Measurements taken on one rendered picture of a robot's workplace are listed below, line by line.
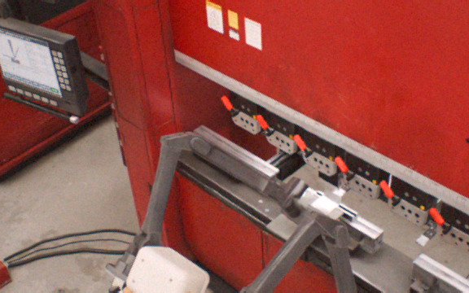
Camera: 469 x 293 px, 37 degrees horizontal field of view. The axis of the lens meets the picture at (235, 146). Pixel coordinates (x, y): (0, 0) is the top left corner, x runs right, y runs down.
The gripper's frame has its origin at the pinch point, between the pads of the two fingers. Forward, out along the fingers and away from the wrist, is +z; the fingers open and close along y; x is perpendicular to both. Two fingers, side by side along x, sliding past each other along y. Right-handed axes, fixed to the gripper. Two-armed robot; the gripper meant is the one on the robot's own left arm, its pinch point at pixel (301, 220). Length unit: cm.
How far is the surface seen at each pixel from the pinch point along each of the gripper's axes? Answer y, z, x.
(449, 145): -48, -41, -39
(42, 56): 111, -58, 9
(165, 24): 87, -38, -34
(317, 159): 4.6, -10.4, -21.7
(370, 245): -22.2, 16.9, -8.4
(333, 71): -1, -48, -43
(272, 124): 28.1, -14.6, -23.9
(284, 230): 3.1, -0.6, 7.4
